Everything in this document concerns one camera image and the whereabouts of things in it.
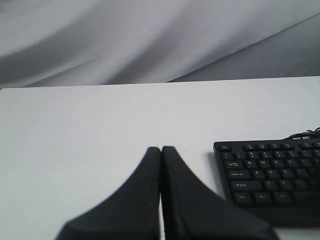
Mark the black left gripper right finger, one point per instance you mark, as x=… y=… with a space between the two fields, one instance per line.
x=191 y=211

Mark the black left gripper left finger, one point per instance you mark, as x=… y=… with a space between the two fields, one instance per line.
x=130 y=213

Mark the black acer keyboard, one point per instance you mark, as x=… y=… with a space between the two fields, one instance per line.
x=275 y=180

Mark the grey backdrop cloth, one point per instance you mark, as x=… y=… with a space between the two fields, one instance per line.
x=49 y=43

